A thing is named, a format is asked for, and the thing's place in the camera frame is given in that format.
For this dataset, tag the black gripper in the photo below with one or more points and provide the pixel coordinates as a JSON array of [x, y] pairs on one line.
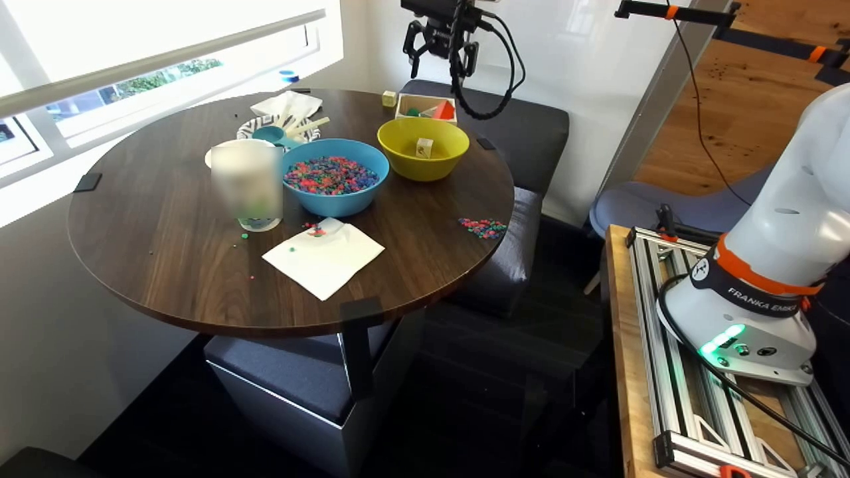
[[451, 25]]

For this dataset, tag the orange block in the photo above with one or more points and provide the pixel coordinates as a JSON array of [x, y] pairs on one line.
[[441, 114]]

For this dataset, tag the light wooden box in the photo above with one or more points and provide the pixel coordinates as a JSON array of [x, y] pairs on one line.
[[427, 100]]

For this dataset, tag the green block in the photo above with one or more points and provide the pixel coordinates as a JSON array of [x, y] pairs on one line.
[[416, 110]]

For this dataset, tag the white block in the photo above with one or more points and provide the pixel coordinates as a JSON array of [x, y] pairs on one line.
[[427, 148]]

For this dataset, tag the small wooden cube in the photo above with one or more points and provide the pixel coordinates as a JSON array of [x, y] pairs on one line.
[[390, 100]]

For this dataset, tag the yellow bowl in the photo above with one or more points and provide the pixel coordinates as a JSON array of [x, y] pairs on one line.
[[403, 164]]

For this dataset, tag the dark grey sofa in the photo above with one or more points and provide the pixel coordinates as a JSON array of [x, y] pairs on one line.
[[533, 161]]

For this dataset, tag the colourful beads heap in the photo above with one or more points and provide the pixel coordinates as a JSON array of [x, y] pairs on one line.
[[332, 177]]

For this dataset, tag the folded white napkin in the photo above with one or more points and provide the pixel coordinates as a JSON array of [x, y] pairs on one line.
[[286, 108]]

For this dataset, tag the scattered colourful beads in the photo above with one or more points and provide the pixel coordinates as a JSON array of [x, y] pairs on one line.
[[481, 230]]

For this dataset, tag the blue bowl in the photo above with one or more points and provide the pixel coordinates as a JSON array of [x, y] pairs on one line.
[[332, 204]]

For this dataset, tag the blue spoon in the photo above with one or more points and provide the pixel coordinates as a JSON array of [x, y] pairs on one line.
[[270, 136]]

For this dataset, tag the small patterned bowl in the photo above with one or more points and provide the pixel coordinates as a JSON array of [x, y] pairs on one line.
[[257, 132]]

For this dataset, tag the patterned paper cup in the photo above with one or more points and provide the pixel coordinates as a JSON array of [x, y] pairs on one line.
[[250, 189]]

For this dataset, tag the flat white napkin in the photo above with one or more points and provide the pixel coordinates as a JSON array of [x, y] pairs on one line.
[[322, 262]]

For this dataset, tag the blue chair seat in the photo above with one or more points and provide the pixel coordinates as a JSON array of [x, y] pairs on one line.
[[672, 208]]

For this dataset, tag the black table leg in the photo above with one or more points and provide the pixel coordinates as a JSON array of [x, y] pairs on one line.
[[360, 359]]

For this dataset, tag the grey drawer cabinet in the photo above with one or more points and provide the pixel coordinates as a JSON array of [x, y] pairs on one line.
[[294, 388]]

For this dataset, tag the black table edge tab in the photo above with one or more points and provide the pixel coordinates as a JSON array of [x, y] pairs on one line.
[[89, 183]]

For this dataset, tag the white window blind rail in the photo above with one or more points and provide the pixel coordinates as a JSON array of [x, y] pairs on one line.
[[135, 67]]

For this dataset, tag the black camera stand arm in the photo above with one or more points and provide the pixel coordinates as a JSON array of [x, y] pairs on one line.
[[761, 42]]

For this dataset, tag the aluminium profile frame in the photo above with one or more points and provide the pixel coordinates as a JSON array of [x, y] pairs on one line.
[[700, 416]]

